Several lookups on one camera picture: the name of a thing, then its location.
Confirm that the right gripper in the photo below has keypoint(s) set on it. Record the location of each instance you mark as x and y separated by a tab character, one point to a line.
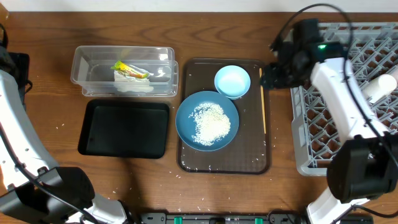
270	73

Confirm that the wooden chopstick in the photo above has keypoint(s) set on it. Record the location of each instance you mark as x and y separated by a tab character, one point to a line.
262	104

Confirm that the light blue bowl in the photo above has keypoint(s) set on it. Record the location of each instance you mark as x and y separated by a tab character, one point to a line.
232	81

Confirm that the white cup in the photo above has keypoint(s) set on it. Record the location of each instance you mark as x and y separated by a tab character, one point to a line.
379	87

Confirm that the large dark blue plate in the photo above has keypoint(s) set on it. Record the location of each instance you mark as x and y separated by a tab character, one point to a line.
186	127

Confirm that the green yellow snack wrapper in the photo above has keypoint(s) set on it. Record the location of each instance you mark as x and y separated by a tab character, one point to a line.
128	71

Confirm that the white tissue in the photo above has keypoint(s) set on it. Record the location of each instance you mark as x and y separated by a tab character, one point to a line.
126	84

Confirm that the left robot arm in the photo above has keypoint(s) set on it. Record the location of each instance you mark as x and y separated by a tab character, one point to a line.
39	190

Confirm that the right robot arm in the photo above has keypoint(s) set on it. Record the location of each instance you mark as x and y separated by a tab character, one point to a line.
365	167

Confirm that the grey dishwasher rack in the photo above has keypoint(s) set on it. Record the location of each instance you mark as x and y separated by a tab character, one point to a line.
316	141

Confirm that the dark brown serving tray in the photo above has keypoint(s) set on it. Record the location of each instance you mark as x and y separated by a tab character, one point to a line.
248	152

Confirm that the pile of white rice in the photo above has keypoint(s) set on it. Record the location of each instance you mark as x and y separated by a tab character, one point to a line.
211	124

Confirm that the clear plastic bin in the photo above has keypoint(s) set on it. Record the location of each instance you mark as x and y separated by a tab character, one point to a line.
91	69

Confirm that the black plastic tray bin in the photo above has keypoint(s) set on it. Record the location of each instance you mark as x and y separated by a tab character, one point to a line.
127	129

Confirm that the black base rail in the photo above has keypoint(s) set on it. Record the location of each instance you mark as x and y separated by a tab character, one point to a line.
274	218

